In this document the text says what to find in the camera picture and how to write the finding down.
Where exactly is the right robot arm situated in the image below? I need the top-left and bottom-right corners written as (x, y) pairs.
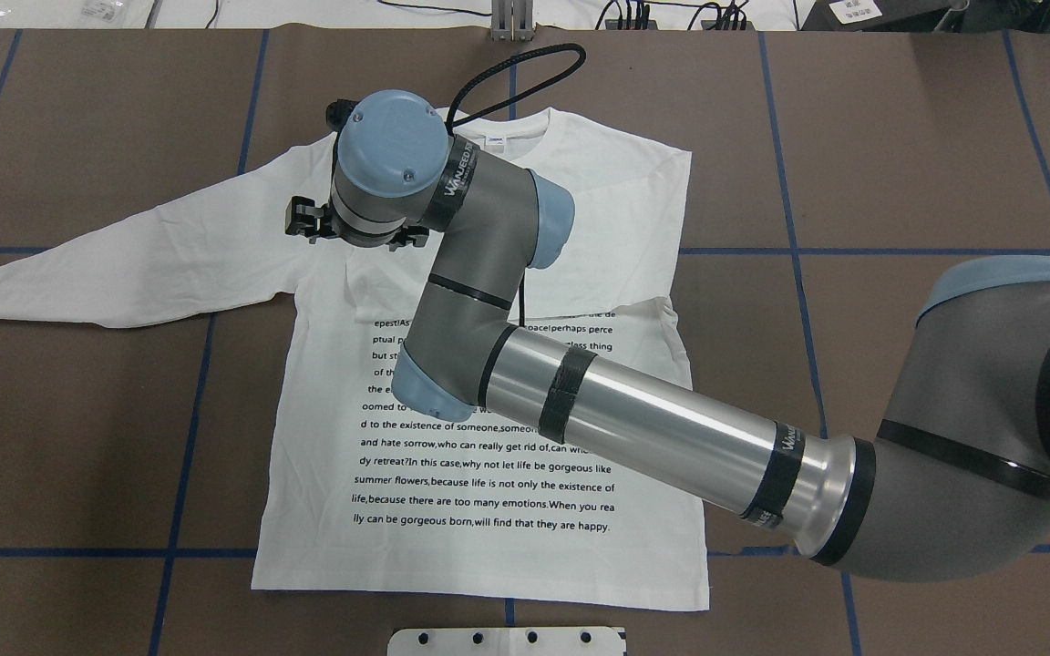
top-left (287, 90), bottom-right (1050, 581)

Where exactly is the white camera mast base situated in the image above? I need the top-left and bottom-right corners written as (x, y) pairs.
top-left (386, 626), bottom-right (628, 655)

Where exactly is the white long-sleeve printed shirt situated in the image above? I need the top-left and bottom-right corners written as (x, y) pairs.
top-left (0, 108), bottom-right (709, 611)

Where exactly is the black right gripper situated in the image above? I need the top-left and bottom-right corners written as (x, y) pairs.
top-left (318, 203), bottom-right (426, 251)

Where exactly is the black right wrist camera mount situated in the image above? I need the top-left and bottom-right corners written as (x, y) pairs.
top-left (284, 196), bottom-right (324, 242)

